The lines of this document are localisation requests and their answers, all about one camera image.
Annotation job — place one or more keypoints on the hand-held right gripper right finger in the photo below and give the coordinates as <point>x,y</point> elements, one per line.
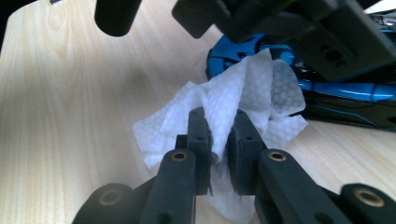
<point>280,186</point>

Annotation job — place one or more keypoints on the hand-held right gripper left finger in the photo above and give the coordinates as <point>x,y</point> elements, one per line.
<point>174,186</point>

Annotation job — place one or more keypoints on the blue toy car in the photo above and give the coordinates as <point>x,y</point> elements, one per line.
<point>342,93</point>

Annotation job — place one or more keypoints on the white wet wipe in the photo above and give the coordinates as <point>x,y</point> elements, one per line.
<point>224,93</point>

